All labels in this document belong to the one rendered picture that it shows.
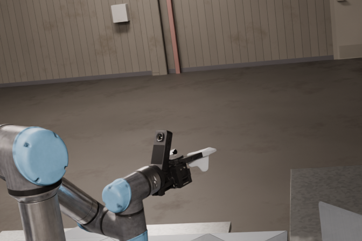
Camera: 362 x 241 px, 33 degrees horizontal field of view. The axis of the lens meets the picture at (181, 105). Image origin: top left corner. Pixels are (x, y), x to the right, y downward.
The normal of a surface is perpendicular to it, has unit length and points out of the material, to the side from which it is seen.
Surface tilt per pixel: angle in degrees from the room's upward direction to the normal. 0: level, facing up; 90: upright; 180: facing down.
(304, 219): 0
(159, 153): 62
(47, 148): 82
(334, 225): 0
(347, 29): 90
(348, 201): 0
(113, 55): 90
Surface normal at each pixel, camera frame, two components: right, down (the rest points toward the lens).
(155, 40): -0.23, 0.26
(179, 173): 0.74, -0.08
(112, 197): -0.63, 0.26
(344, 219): -0.13, -0.97
